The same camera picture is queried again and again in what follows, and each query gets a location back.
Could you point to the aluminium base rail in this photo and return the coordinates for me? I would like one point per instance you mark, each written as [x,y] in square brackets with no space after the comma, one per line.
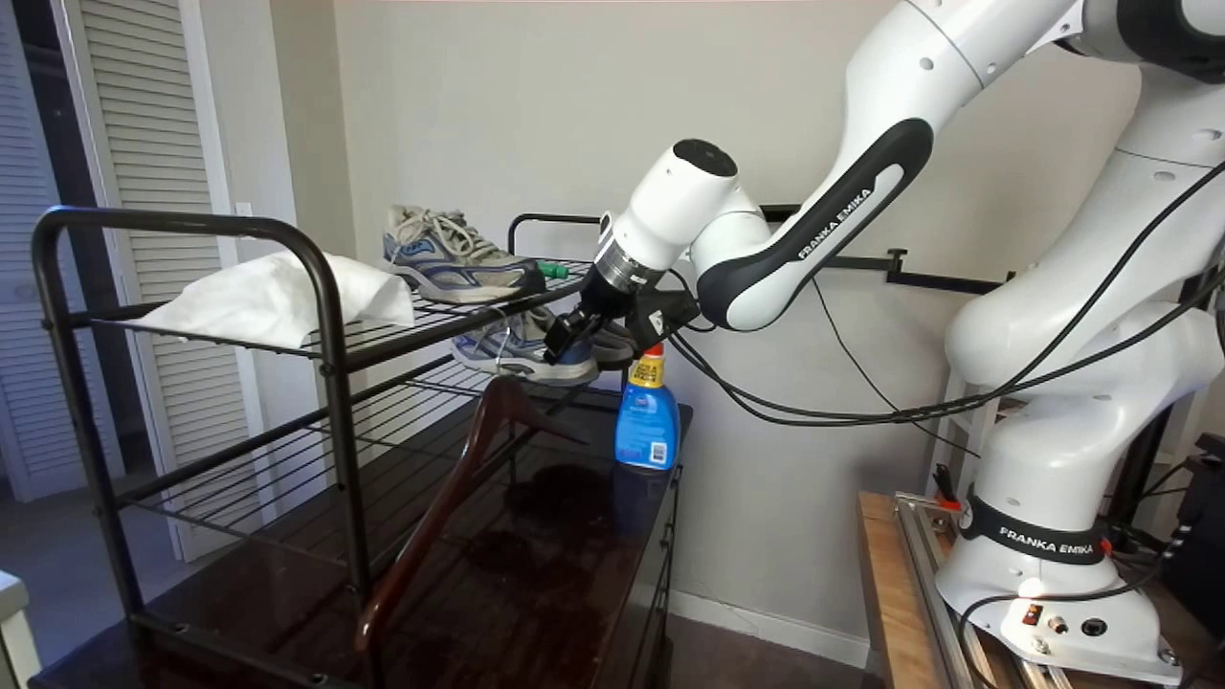
[925,588]

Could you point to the blue cleaner spray bottle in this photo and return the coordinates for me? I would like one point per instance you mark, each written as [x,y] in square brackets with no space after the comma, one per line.
[649,427]

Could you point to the grey blue running sneaker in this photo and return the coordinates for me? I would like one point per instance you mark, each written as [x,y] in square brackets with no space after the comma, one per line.
[512,350]
[446,255]

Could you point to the white crumpled cloth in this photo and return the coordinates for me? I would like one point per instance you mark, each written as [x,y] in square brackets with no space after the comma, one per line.
[268,302]

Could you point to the black equipment case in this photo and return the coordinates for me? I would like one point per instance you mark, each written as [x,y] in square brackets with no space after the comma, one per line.
[1201,538]

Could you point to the light wooden robot table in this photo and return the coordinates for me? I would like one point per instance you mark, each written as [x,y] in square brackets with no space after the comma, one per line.
[885,598]

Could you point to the white louvre closet door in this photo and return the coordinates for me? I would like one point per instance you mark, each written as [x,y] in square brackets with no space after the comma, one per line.
[164,255]

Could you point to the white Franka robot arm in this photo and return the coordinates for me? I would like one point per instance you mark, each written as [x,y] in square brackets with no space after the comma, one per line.
[1073,423]

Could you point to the white furniture corner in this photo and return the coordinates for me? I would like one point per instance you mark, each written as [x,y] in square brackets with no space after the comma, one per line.
[11,633]

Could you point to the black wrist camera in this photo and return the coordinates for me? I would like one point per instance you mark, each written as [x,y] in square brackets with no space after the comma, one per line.
[670,312]

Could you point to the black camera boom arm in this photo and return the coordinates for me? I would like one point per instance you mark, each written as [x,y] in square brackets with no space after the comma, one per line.
[944,272]

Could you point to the brown wooden clothes hanger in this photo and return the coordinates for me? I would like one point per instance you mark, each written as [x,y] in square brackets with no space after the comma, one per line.
[446,493]

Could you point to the black metal shoe rack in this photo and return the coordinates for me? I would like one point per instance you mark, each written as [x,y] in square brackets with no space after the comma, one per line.
[153,218]

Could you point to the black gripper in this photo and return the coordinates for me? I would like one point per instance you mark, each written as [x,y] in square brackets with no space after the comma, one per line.
[617,306]

